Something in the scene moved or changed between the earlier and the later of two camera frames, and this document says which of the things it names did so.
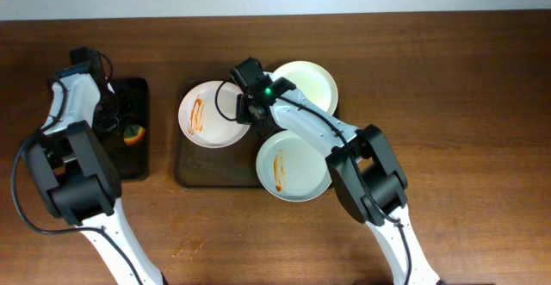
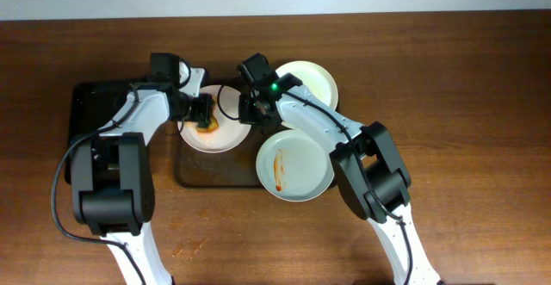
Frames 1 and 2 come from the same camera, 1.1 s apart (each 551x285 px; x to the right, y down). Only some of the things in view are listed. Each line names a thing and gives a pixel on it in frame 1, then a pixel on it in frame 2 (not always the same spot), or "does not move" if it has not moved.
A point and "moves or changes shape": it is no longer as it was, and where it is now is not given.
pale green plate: (291, 169) does not move
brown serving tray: (198, 166) does not move
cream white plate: (312, 79) does not move
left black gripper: (108, 119) to (202, 110)
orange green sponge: (133, 133) moves or changes shape
